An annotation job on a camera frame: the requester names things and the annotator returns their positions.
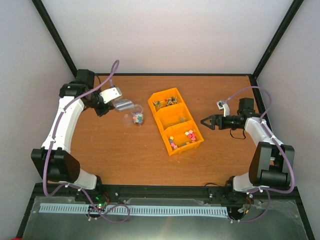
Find silver metal scoop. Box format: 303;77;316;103
113;99;135;112

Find yellow three-compartment bin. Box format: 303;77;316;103
147;87;204;156

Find clear plastic cup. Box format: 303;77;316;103
130;104;144;127

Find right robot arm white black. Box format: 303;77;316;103
200;97;295;195

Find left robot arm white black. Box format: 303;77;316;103
31;69;122;202

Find pile of star candies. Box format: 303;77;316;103
168;129;197;150

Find pile of lollipops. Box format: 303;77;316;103
152;96;179;109

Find lollipops in cup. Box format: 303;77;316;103
132;113;144;125

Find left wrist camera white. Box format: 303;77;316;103
99;87;123;104

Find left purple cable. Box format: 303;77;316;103
42;59;131;223

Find purple cable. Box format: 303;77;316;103
224;86;296;224
42;59;131;223

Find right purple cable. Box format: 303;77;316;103
224;86;296;224

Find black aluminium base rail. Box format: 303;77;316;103
31;183;301;205

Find light blue cable duct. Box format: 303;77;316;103
38;203;228;218

